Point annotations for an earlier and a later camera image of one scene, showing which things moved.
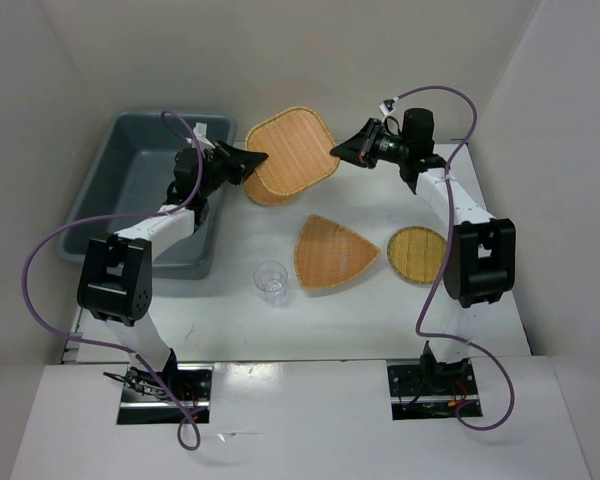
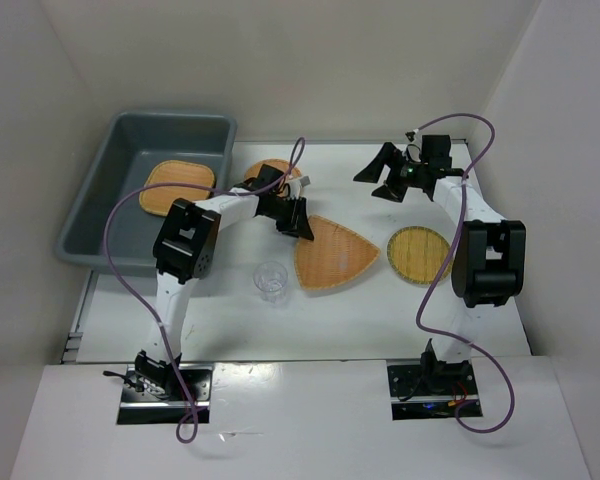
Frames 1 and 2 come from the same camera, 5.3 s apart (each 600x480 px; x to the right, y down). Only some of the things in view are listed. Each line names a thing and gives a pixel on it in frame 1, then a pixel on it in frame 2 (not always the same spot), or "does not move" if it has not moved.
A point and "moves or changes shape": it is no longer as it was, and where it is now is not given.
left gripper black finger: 245,161 → 301,220
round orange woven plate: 259,192 moves or changes shape
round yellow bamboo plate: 416,254 does not move
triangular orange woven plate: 326,253 does not move
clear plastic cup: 270,279 does not move
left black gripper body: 220,170 → 281,212
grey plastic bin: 130,170 does not move
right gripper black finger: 360,149 → 388,155
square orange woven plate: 298,145 → 159,200
